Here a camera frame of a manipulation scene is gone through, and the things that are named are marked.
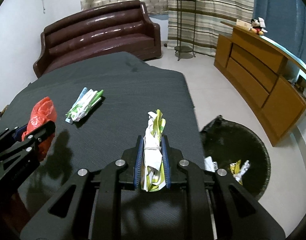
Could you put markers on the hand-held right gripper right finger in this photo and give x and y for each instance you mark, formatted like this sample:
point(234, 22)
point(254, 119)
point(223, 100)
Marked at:
point(165, 160)

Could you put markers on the red plastic bag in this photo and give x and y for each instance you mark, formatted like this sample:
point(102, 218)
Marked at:
point(41, 112)

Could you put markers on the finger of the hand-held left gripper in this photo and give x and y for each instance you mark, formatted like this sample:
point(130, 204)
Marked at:
point(17, 132)
point(44, 131)

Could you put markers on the lime green white wrapper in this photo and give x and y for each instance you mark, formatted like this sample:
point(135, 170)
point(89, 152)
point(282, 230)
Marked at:
point(153, 135)

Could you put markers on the dark brown leather sofa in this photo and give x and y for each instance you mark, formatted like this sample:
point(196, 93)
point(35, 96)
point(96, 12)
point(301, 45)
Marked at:
point(97, 35)

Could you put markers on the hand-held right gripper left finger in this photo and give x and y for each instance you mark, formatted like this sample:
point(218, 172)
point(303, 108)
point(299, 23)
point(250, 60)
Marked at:
point(139, 160)

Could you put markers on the black trash bin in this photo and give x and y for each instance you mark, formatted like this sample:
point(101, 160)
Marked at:
point(233, 140)

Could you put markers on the white green tissue pack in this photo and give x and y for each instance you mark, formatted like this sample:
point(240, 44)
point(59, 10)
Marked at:
point(84, 105)

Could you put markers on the metal plant stand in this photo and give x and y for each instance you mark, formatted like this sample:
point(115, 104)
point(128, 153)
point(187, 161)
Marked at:
point(184, 49)

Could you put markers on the striped beige curtain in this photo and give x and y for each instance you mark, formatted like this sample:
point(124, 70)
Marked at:
point(213, 12)

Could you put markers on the plush mouse toy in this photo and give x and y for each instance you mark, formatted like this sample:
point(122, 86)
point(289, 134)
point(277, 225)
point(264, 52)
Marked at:
point(256, 27)

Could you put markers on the blue curtain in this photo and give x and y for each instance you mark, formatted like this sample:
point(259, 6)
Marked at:
point(280, 5)

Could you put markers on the small cardboard box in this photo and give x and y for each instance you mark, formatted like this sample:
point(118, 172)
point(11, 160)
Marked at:
point(243, 24)

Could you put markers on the yellow wrapper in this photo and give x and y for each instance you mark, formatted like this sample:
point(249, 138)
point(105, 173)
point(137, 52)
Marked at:
point(235, 168)

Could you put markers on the wooden cabinet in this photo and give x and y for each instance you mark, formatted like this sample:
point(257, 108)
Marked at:
point(248, 65)

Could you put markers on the white paper packet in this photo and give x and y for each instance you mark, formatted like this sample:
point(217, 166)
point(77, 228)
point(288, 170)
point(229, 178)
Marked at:
point(209, 163)

